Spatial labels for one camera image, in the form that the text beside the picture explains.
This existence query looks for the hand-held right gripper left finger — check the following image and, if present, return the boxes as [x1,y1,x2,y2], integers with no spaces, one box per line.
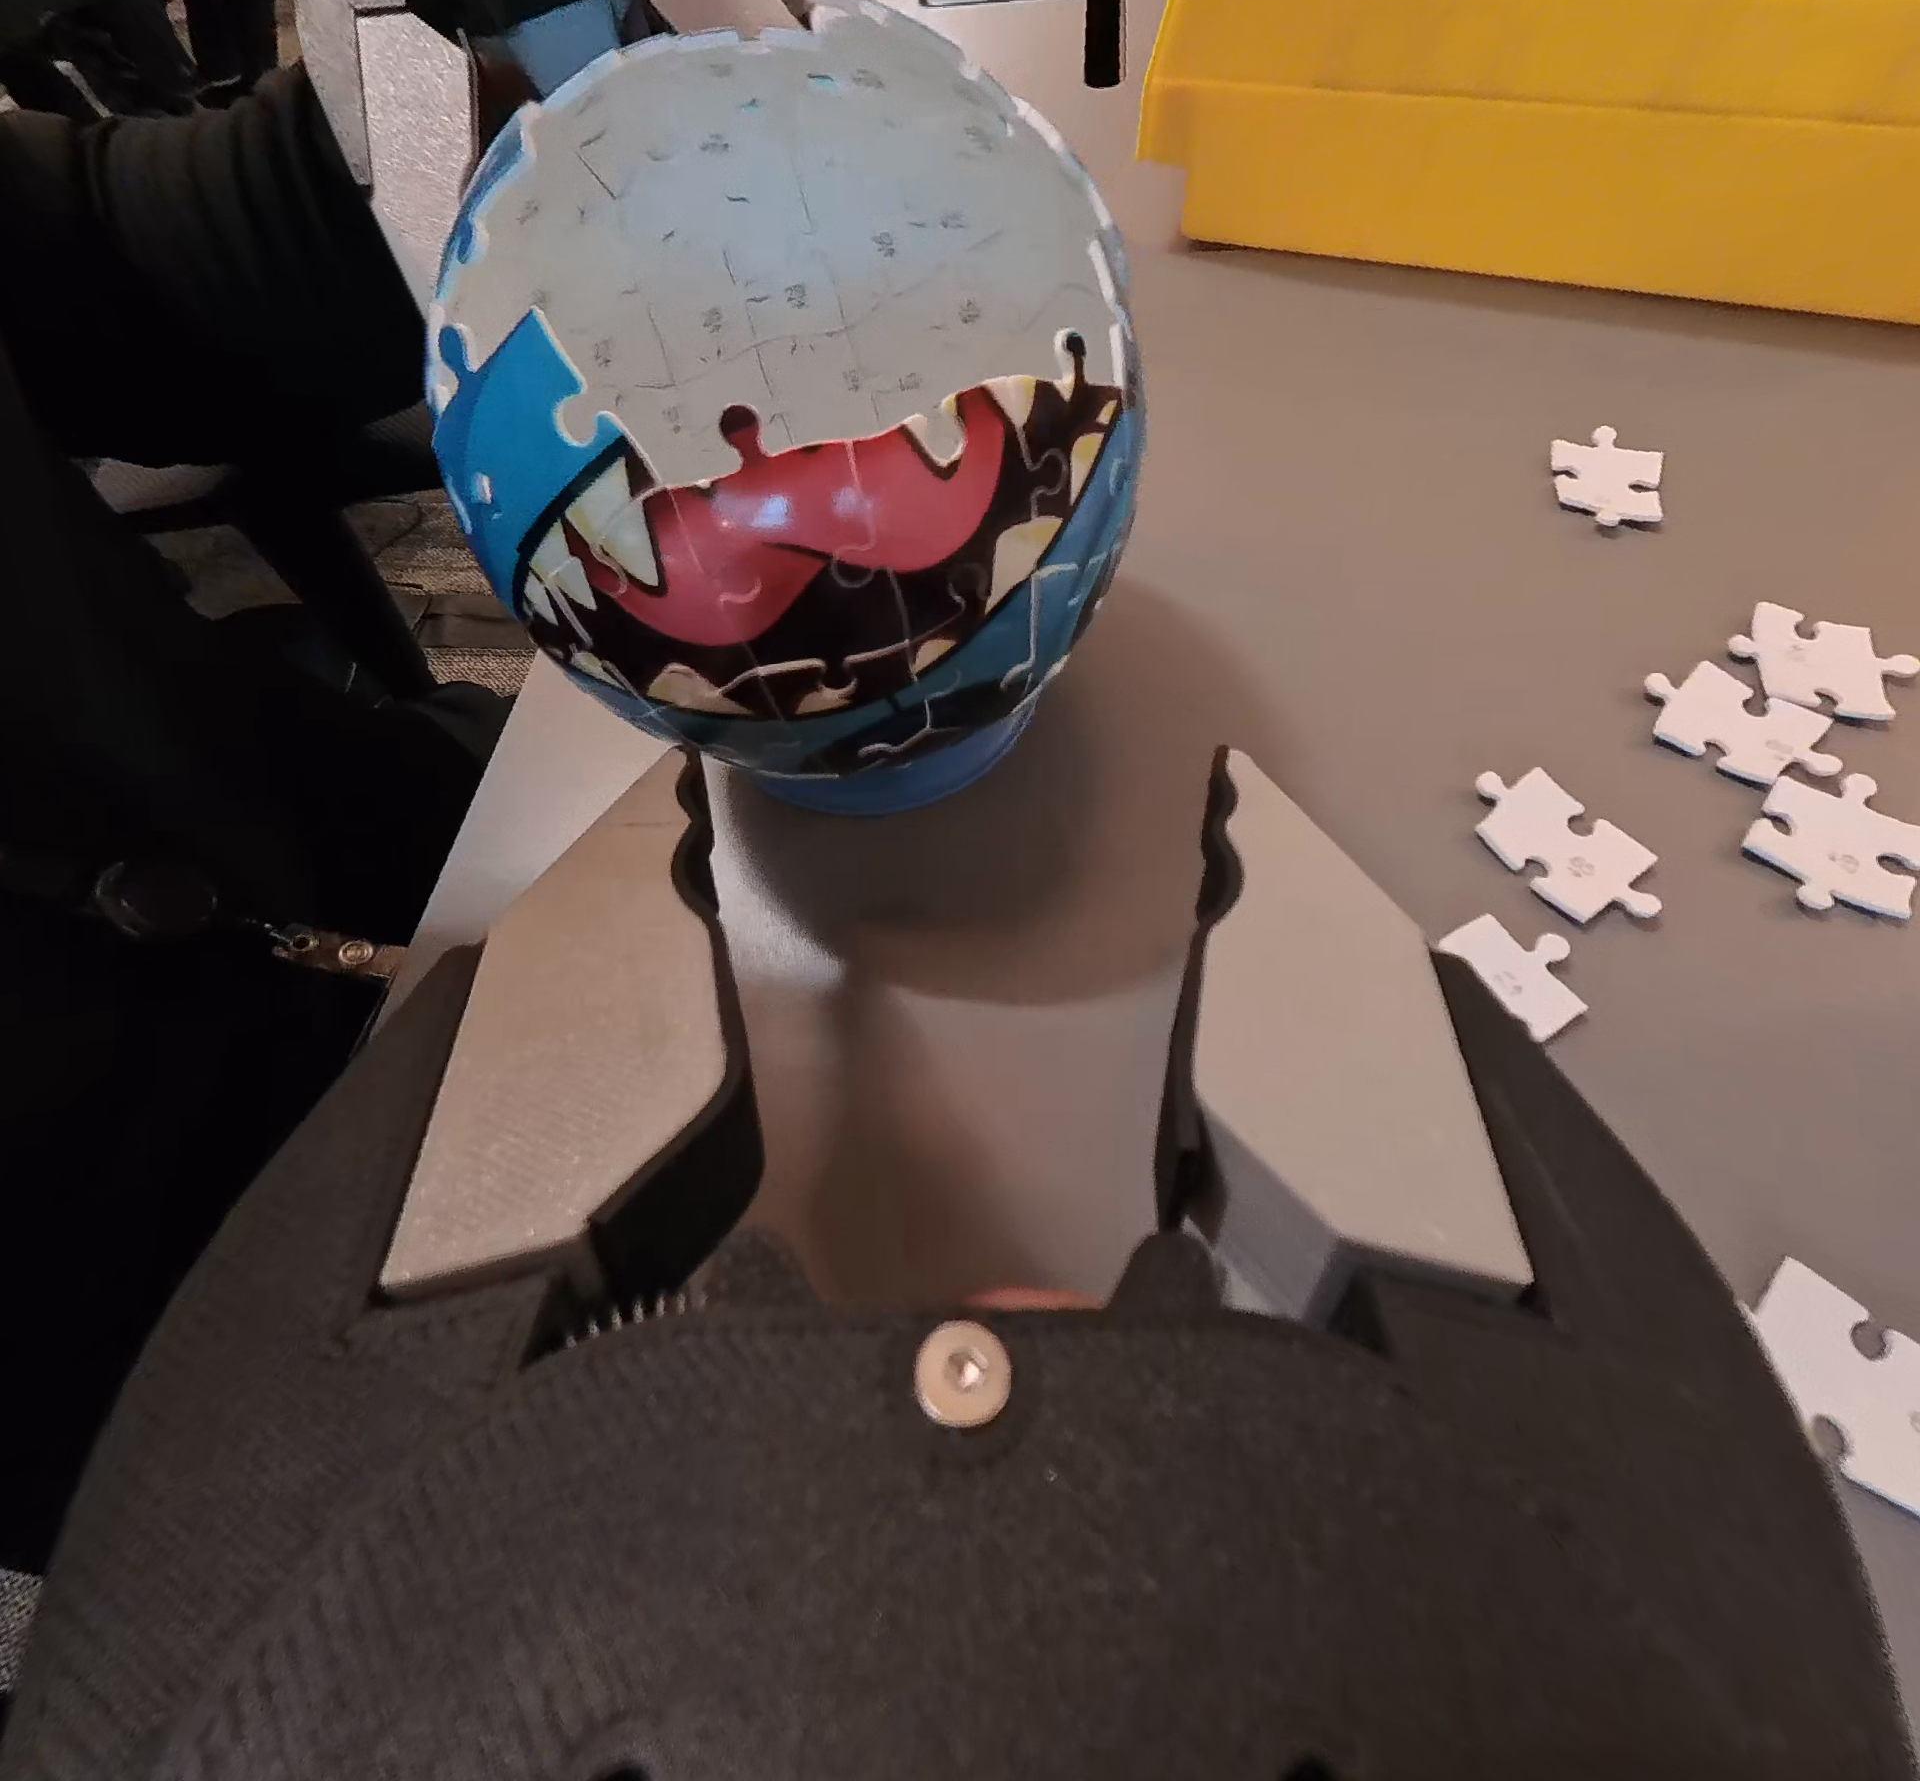
[373,751,756,1302]

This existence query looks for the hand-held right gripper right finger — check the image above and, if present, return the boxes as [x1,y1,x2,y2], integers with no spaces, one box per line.
[1150,747,1538,1331]

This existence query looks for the blue puzzle ball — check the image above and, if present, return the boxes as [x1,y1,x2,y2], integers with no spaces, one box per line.
[426,0,1130,779]

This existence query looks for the white puzzle pieces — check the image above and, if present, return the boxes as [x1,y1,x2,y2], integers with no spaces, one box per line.
[1437,423,1920,1542]

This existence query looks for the person's left forearm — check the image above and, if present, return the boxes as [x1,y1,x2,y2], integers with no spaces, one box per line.
[0,64,468,494]

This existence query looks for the black badge reel clip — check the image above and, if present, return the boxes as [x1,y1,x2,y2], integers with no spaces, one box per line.
[89,860,410,990]

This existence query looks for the yellow plastic bin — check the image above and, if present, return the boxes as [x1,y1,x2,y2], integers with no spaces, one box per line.
[1136,0,1920,323]

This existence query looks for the blue ball stand ring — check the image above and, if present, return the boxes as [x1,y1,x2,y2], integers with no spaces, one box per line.
[734,708,1045,818]

